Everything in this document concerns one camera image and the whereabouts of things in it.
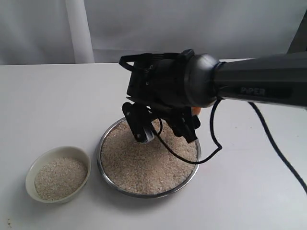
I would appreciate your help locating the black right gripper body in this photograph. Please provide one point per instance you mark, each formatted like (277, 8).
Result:
(158, 81)

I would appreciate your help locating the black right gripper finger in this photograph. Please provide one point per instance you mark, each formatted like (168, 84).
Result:
(183, 123)
(139, 120)

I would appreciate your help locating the brown wooden cup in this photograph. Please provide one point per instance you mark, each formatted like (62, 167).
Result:
(195, 110)

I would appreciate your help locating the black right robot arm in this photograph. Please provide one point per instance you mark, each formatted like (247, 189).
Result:
(280, 79)

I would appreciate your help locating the rice pile in tray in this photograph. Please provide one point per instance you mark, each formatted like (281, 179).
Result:
(146, 169)

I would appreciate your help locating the rice in white bowl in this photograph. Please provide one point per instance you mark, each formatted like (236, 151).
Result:
(59, 178)

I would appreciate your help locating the white ceramic bowl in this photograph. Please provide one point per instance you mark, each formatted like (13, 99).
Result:
(65, 151)

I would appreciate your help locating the white backdrop curtain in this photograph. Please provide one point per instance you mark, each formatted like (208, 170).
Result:
(99, 31)

